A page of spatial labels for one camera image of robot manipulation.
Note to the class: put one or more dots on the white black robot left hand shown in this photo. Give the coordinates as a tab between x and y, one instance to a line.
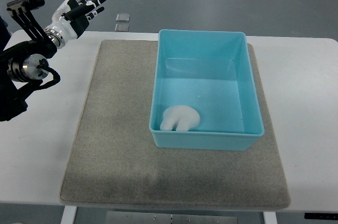
71	19

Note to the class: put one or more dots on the white bunny toy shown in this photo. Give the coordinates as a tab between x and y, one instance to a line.
180	118

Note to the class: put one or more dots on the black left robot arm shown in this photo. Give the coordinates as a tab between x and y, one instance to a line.
24	66

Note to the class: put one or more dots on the blue plastic box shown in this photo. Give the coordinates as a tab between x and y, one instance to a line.
211	72

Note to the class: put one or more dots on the lower metal floor plate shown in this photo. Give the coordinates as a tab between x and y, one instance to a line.
121	27

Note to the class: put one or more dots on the grey felt mat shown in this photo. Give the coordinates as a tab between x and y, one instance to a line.
115	162

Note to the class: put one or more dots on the black label on table edge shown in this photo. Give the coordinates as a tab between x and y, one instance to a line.
321	216

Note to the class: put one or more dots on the metal table base plate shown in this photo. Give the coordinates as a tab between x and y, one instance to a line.
138	217

